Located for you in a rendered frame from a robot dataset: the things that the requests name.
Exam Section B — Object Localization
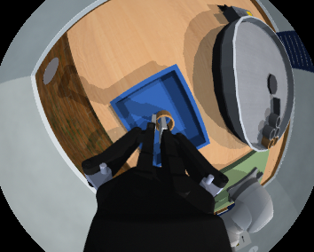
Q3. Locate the blue crate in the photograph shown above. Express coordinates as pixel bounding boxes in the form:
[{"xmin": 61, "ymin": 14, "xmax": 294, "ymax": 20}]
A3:
[{"xmin": 110, "ymin": 64, "xmax": 210, "ymax": 167}]

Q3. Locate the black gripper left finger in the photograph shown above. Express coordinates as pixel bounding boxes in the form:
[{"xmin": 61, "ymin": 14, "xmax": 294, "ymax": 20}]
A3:
[{"xmin": 82, "ymin": 114, "xmax": 156, "ymax": 197}]

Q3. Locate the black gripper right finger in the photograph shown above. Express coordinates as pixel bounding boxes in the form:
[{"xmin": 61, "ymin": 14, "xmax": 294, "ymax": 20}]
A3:
[{"xmin": 159, "ymin": 116, "xmax": 229, "ymax": 199}]

